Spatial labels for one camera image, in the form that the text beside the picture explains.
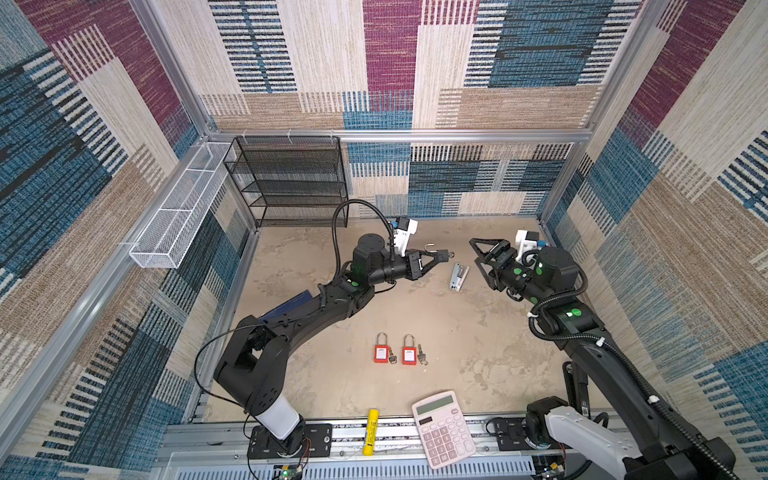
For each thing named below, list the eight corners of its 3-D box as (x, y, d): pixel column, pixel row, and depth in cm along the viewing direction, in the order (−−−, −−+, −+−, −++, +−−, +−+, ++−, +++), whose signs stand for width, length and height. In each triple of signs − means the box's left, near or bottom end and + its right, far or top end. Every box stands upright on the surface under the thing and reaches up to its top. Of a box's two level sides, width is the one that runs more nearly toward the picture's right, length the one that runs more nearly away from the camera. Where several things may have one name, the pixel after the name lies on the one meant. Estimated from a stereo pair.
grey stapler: (447, 288, 103) (448, 284, 100) (454, 266, 108) (456, 262, 106) (462, 293, 101) (463, 289, 99) (468, 270, 107) (470, 266, 105)
